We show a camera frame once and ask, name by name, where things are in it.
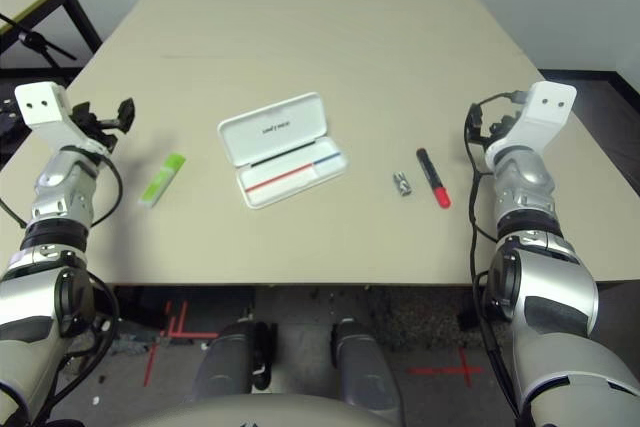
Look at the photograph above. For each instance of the grey robot torso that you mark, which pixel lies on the grey robot torso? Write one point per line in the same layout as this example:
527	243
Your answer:
280	412

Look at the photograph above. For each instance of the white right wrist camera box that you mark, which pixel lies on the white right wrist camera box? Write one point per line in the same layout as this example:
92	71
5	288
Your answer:
545	107

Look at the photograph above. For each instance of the black tripod stand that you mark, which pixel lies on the black tripod stand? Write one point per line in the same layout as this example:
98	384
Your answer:
30	38

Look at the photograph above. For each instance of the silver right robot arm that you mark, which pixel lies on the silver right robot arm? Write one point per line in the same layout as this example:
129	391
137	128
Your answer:
530	187

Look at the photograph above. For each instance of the small black silver binder clip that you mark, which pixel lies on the small black silver binder clip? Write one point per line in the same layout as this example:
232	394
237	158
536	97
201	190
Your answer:
402	184

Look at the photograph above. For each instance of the black marker with red cap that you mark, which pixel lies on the black marker with red cap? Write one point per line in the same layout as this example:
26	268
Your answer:
430	172

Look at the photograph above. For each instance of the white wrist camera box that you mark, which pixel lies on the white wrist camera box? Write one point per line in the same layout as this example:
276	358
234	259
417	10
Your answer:
42	107
545	107

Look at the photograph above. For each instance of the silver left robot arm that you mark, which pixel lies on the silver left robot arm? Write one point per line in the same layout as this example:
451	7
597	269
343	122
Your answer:
60	197

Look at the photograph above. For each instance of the grey robot right leg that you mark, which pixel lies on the grey robot right leg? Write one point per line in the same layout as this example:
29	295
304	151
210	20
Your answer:
362	367

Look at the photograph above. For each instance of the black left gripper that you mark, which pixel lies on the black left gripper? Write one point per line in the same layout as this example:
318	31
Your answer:
102	127

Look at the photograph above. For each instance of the speckled grey floor mat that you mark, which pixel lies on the speckled grey floor mat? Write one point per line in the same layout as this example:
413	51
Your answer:
415	317

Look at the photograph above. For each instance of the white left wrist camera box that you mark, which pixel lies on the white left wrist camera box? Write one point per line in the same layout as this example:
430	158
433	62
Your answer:
42	107

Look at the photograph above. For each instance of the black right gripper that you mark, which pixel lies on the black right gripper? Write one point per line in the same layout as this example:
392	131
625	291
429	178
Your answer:
500	128

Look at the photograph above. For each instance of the grey robot left leg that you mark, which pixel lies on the grey robot left leg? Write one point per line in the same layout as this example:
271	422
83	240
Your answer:
225	362

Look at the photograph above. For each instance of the white plastic pencil case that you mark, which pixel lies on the white plastic pencil case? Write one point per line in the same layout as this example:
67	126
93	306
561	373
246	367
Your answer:
280	127

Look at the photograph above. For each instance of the grey robot leg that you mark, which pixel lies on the grey robot leg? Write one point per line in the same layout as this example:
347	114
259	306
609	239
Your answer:
225	362
362	367

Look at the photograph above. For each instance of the green highlighter pen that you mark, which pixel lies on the green highlighter pen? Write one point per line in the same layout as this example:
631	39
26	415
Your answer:
162	179

